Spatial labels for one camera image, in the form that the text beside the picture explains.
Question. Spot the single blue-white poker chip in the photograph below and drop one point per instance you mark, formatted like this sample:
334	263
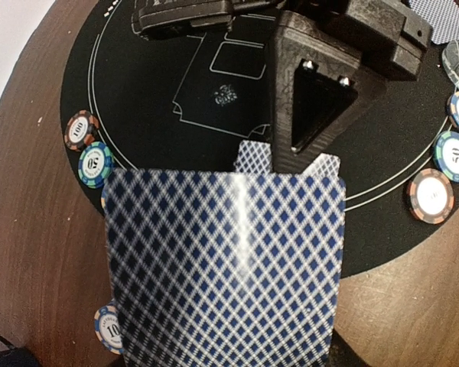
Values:
103	198

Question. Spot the dealt playing card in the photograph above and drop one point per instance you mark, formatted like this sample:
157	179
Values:
443	16
255	157

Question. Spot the red-white single poker chip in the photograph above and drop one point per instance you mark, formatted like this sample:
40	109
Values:
81	131

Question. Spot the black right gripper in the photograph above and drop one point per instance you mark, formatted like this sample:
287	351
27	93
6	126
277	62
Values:
316	79

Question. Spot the green-white single poker chip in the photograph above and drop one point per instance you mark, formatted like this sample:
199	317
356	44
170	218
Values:
95	165

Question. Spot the blue-backed playing card deck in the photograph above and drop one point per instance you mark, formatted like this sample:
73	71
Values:
224	269

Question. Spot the black round poker mat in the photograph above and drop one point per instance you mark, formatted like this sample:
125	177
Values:
187	103

